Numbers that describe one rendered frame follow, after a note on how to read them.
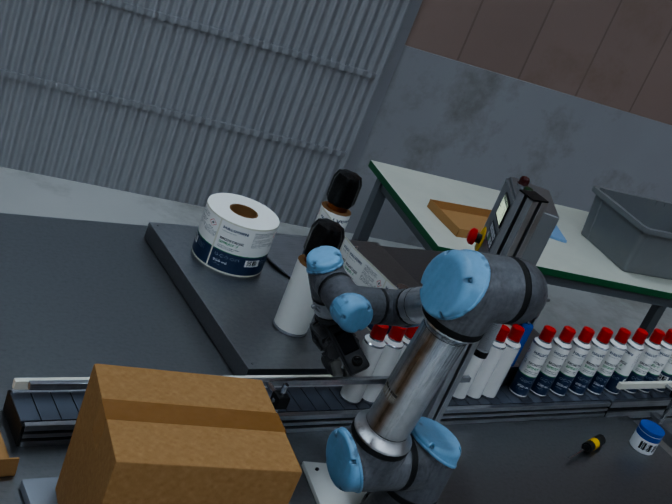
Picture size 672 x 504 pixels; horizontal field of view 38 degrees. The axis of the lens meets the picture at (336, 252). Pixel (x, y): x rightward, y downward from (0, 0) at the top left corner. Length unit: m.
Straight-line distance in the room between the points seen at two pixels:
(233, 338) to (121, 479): 0.89
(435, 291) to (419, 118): 3.78
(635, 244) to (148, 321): 2.36
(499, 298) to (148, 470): 0.61
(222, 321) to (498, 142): 3.48
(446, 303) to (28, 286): 1.13
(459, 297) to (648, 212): 3.10
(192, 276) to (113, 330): 0.32
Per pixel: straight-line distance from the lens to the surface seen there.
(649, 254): 4.22
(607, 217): 4.30
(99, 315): 2.33
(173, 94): 4.88
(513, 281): 1.62
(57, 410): 1.93
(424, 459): 1.87
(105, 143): 4.93
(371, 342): 2.17
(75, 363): 2.15
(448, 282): 1.59
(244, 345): 2.30
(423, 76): 5.26
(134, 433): 1.52
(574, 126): 5.83
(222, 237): 2.54
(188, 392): 1.64
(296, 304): 2.36
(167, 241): 2.65
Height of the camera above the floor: 2.03
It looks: 23 degrees down
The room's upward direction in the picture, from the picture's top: 22 degrees clockwise
